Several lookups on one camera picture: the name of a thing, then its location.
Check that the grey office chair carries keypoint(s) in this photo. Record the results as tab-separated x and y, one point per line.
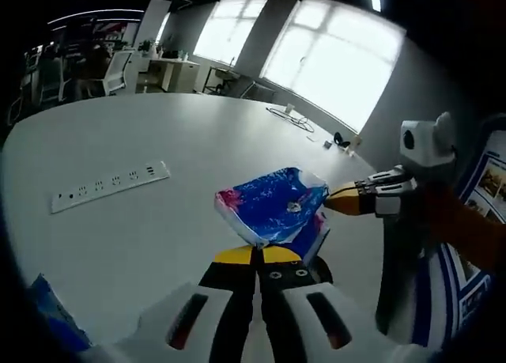
53	80

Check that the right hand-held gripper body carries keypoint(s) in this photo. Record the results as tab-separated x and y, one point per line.
429	143

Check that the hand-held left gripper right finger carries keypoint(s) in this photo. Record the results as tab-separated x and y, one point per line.
300	319

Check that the white mesh office chair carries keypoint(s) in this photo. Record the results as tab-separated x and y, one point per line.
118	70

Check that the long ceiling light strip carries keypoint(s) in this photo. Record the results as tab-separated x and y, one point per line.
99	14

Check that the potted plants and vases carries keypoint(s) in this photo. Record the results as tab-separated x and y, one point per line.
150	48

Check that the small window desk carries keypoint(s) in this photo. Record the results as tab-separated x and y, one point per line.
227	80

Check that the pale blue tissue packet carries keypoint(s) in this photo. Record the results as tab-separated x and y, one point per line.
59	315

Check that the white built-in power strip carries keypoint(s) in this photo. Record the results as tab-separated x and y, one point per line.
110	185

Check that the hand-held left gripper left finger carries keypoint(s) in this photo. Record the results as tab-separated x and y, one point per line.
205	319

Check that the small black object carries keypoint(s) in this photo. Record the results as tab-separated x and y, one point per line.
342	139

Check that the small white cup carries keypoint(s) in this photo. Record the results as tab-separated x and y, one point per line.
289	108

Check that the blue pink tissue packet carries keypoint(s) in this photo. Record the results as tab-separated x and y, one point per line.
269	205

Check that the white cabinet desk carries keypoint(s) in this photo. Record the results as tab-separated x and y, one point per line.
174	74

